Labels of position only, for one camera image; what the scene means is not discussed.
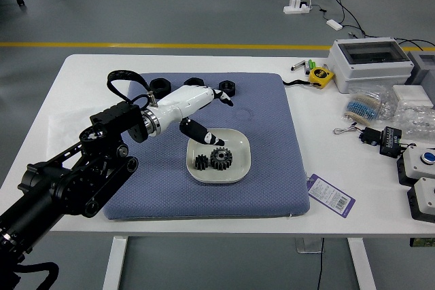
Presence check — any bag of blue resistors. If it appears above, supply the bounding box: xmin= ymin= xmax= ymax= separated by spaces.
xmin=341 ymin=86 xmax=397 ymax=124

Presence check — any small black gear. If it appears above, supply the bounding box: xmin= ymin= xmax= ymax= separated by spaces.
xmin=194 ymin=153 xmax=209 ymax=171

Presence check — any small black hex nut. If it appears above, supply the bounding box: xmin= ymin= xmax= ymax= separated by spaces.
xmin=219 ymin=79 xmax=237 ymax=98

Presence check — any clear bag of screws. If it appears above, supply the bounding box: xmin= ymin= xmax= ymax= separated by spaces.
xmin=380 ymin=103 xmax=435 ymax=138

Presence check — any blue-grey quilted cushion mat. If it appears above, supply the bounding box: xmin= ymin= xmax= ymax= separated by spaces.
xmin=103 ymin=71 xmax=311 ymax=222

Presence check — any white power strip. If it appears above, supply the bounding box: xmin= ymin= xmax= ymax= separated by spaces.
xmin=283 ymin=0 xmax=312 ymax=15

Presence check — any yellow tape measure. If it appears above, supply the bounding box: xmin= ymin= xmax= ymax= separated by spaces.
xmin=308 ymin=67 xmax=336 ymax=90

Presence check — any small black module with wires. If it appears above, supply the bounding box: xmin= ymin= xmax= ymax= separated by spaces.
xmin=332 ymin=125 xmax=381 ymax=147

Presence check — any big black gear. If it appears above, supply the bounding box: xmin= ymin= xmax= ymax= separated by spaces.
xmin=209 ymin=146 xmax=234 ymax=171

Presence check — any black cable under table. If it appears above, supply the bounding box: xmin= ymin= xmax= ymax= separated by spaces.
xmin=315 ymin=238 xmax=326 ymax=290

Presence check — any white table leg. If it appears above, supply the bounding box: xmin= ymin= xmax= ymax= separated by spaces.
xmin=346 ymin=237 xmax=377 ymax=290
xmin=101 ymin=235 xmax=129 ymax=290

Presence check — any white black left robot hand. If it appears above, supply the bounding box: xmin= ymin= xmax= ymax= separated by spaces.
xmin=154 ymin=85 xmax=234 ymax=147

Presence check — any purple white label tag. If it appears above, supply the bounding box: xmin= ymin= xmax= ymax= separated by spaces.
xmin=305 ymin=173 xmax=356 ymax=219

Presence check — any white grey button box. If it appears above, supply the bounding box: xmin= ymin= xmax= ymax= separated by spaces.
xmin=406 ymin=177 xmax=435 ymax=224

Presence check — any black electronics module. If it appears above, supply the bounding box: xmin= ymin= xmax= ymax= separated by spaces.
xmin=379 ymin=126 xmax=405 ymax=159

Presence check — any white enclosure box clear lid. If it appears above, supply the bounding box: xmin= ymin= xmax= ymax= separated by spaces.
xmin=328 ymin=37 xmax=415 ymax=94

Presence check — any grey metal bracket under table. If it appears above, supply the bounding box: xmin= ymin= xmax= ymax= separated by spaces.
xmin=294 ymin=237 xmax=324 ymax=254

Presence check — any black floor cable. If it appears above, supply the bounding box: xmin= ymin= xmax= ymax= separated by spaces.
xmin=317 ymin=0 xmax=435 ymax=52

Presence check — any blue push button box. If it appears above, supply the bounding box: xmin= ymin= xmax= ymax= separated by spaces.
xmin=396 ymin=145 xmax=435 ymax=188

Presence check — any black tape measure strap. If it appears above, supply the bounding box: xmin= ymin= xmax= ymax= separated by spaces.
xmin=281 ymin=79 xmax=312 ymax=88

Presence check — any small white flat box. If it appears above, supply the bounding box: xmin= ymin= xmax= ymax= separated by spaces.
xmin=392 ymin=84 xmax=428 ymax=105

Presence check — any white square plate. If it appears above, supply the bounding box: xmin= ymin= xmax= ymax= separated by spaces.
xmin=186 ymin=128 xmax=252 ymax=185

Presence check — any grey plastic box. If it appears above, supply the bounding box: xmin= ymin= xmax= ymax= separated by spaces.
xmin=406 ymin=50 xmax=435 ymax=87

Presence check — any big black hex nut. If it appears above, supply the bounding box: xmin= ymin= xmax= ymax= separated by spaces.
xmin=149 ymin=78 xmax=173 ymax=99
xmin=183 ymin=77 xmax=206 ymax=88

